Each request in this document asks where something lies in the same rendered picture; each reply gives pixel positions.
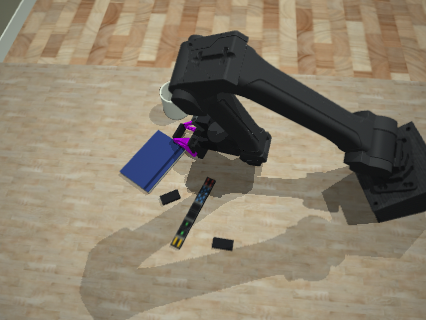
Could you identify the pale grey mug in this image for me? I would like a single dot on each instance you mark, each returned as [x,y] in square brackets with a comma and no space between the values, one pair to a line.
[171,110]

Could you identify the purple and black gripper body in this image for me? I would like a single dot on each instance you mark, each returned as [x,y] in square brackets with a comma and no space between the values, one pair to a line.
[195,146]

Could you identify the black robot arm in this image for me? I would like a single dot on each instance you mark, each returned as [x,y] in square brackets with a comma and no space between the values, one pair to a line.
[228,66]

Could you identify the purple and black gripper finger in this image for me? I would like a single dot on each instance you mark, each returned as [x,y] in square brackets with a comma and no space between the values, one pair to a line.
[182,142]
[187,126]

